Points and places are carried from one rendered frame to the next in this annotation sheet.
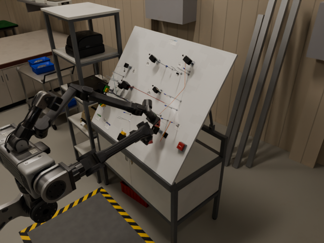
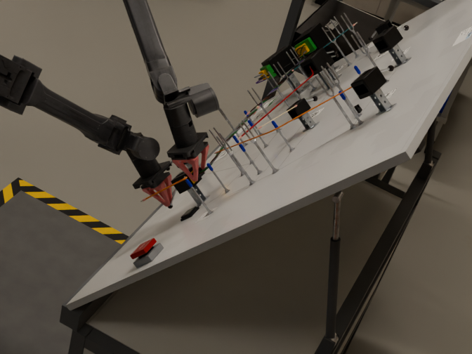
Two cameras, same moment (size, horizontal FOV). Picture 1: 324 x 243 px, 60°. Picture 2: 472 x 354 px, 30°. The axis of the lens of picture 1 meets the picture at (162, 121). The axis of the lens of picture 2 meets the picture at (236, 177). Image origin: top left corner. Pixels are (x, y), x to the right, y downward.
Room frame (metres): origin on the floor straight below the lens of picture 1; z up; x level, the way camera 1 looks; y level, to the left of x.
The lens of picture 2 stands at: (0.90, -1.44, 2.53)
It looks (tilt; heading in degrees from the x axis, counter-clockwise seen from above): 38 degrees down; 56
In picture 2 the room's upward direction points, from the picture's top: 17 degrees clockwise
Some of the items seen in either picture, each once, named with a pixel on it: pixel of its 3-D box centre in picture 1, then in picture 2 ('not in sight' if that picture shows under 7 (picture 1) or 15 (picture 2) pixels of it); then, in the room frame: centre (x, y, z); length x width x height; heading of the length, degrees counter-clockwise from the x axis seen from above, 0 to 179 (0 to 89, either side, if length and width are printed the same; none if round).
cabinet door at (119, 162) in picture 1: (114, 155); not in sight; (2.14, 0.47, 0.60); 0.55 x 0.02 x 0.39; 40
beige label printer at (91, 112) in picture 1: (96, 116); not in sight; (2.64, 0.72, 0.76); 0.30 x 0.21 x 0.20; 134
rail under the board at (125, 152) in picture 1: (127, 150); (182, 199); (1.92, 0.31, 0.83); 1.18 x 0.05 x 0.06; 40
